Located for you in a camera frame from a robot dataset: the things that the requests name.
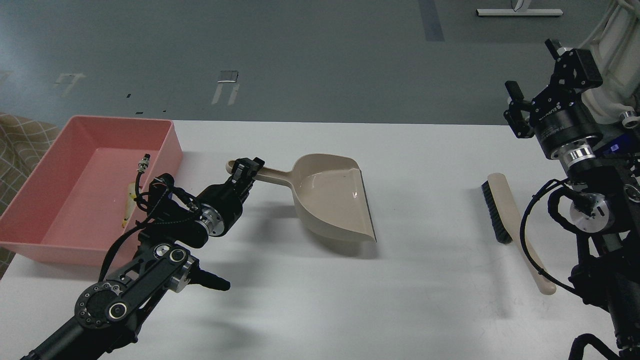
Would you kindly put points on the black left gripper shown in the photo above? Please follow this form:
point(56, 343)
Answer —
point(222, 204)

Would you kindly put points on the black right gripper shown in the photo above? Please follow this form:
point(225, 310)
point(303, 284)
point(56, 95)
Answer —
point(559, 116)

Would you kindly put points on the beige plastic dustpan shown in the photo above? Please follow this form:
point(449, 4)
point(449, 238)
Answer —
point(329, 196)

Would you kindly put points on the beige hand brush black bristles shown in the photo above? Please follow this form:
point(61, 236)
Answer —
point(506, 221)

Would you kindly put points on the toast bread slice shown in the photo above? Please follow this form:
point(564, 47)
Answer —
point(130, 204)

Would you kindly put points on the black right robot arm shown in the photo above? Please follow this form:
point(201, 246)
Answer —
point(598, 201)

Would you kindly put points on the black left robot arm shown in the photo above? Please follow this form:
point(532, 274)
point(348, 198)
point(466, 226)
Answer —
point(150, 259)

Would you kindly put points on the pink plastic bin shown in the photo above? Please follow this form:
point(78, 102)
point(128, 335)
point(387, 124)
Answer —
point(70, 209)

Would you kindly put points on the white office chair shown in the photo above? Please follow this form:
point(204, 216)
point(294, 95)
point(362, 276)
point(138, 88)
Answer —
point(615, 46)

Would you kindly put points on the beige patterned cloth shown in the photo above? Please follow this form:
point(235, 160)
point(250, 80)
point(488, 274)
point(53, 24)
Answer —
point(23, 143)

